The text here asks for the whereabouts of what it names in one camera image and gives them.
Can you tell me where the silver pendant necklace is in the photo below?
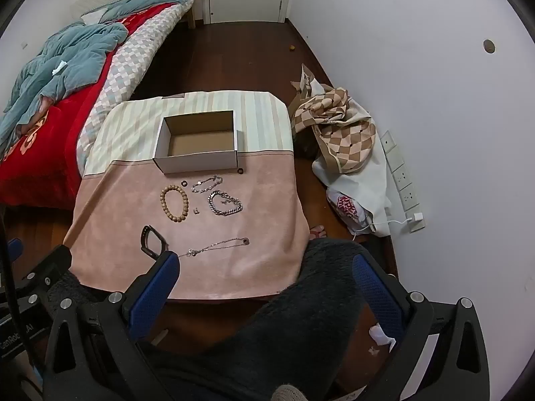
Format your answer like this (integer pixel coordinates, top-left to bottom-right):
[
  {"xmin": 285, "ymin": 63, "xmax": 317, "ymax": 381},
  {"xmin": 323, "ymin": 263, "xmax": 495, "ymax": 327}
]
[{"xmin": 178, "ymin": 237, "xmax": 250, "ymax": 258}]

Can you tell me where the pink and striped tablecloth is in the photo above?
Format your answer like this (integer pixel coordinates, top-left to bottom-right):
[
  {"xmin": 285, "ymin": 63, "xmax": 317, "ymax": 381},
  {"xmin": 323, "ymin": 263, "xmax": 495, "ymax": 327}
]
[{"xmin": 63, "ymin": 91, "xmax": 311, "ymax": 301}]

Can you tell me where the checkered bed sheet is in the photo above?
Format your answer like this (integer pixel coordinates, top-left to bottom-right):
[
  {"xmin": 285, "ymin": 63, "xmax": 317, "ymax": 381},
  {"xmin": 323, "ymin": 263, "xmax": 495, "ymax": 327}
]
[{"xmin": 76, "ymin": 6, "xmax": 185, "ymax": 176}]

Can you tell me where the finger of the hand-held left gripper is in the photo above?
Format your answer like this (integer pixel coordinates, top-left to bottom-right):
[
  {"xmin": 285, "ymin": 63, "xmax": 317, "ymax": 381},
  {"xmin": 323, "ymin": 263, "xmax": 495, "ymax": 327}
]
[
  {"xmin": 6, "ymin": 238, "xmax": 24, "ymax": 265},
  {"xmin": 20, "ymin": 244, "xmax": 74, "ymax": 302}
]

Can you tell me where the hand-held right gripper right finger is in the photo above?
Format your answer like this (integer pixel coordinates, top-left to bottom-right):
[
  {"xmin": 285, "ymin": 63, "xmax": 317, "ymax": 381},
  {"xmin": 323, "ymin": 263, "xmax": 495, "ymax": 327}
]
[{"xmin": 352, "ymin": 253, "xmax": 491, "ymax": 401}]

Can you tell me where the checkered brown cloth pile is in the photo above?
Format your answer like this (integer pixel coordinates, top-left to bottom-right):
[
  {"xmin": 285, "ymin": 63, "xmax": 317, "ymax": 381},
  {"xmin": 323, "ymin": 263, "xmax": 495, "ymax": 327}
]
[{"xmin": 311, "ymin": 96, "xmax": 396, "ymax": 235}]

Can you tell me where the chunky silver chain bracelet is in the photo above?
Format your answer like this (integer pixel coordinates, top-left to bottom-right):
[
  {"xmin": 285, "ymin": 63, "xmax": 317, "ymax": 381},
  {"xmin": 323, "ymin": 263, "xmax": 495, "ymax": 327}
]
[{"xmin": 208, "ymin": 190, "xmax": 243, "ymax": 217}]

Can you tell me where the teal quilt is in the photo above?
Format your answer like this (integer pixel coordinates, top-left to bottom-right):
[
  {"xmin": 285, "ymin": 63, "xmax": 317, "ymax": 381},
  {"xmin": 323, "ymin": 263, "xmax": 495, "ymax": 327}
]
[{"xmin": 0, "ymin": 0, "xmax": 197, "ymax": 143}]

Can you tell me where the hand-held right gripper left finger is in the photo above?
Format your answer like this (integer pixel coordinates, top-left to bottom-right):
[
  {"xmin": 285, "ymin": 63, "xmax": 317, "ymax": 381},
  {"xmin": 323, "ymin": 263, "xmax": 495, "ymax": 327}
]
[{"xmin": 42, "ymin": 251, "xmax": 181, "ymax": 401}]

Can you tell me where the wooden bead bracelet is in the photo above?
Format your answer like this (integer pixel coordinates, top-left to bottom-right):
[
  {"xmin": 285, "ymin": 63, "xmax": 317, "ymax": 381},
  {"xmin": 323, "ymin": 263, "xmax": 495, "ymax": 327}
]
[{"xmin": 160, "ymin": 185, "xmax": 189, "ymax": 223}]

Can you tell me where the thin silver link bracelet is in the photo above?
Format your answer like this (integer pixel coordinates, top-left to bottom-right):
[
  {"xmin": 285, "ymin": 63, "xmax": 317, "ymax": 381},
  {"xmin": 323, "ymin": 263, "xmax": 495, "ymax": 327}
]
[{"xmin": 191, "ymin": 175, "xmax": 223, "ymax": 193}]

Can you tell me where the red blanket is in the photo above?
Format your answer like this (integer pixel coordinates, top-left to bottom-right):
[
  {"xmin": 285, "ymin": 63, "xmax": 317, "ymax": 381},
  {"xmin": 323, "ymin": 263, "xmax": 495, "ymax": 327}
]
[{"xmin": 0, "ymin": 2, "xmax": 180, "ymax": 210}]

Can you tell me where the crumpled white tissue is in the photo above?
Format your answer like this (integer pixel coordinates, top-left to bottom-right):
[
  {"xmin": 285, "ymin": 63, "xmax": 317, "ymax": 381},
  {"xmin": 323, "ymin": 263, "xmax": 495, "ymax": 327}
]
[{"xmin": 368, "ymin": 323, "xmax": 397, "ymax": 352}]

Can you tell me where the white cardboard box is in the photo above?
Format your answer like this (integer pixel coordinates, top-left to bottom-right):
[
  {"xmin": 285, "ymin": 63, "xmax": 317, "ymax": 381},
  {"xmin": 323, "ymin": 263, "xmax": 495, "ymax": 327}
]
[{"xmin": 152, "ymin": 111, "xmax": 239, "ymax": 175}]

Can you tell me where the white charger cable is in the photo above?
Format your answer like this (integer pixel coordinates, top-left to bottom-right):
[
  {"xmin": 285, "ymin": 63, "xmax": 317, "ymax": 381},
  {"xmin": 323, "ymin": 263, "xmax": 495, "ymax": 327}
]
[{"xmin": 351, "ymin": 216, "xmax": 414, "ymax": 235}]

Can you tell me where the red printed plastic bag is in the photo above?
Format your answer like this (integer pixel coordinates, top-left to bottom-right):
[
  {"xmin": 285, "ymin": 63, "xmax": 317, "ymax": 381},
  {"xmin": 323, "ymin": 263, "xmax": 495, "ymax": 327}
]
[{"xmin": 326, "ymin": 188, "xmax": 372, "ymax": 235}]

